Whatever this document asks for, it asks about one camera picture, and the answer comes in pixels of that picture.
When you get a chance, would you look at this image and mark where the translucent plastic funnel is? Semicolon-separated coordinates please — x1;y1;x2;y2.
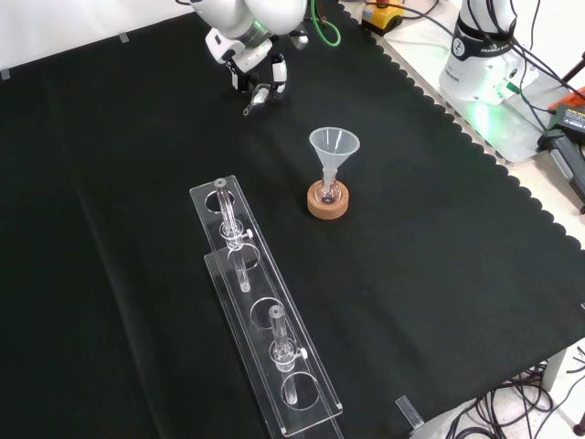
309;127;362;185

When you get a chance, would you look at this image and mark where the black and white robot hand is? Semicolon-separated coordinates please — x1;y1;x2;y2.
204;27;290;104

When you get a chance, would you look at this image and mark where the small round-bottom glass flask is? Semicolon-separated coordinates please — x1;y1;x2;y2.
318;176;344;206

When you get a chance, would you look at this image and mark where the orange and black device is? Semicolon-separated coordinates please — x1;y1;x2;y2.
548;86;585;139

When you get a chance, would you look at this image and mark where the clear plastic strip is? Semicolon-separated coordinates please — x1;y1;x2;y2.
394;396;425;432

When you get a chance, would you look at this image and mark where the green cable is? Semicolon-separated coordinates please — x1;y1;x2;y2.
310;0;344;48

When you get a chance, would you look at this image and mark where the clear acrylic funnel stand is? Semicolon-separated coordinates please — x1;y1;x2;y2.
188;174;345;439

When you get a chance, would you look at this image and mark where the brown cork ring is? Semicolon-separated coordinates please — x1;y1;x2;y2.
306;179;355;220

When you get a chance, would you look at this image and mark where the black floor cable tangle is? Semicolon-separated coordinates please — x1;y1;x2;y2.
445;347;585;439

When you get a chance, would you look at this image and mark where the pale metal base board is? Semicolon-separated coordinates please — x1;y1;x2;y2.
382;26;566;164

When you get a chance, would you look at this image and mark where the grey table leg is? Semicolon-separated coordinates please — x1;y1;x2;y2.
542;345;570;408

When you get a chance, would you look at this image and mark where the black tripod leg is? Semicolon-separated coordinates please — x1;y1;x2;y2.
558;48;585;92

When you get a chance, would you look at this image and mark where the black bench cloth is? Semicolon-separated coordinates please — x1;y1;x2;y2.
0;0;585;439

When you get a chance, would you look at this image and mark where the yellow stop button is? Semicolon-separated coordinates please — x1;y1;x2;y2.
360;0;406;36

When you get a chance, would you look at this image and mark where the black power unit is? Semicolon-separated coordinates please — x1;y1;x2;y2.
536;129;585;208

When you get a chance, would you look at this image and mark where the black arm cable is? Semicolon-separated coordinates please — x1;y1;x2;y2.
484;0;585;102

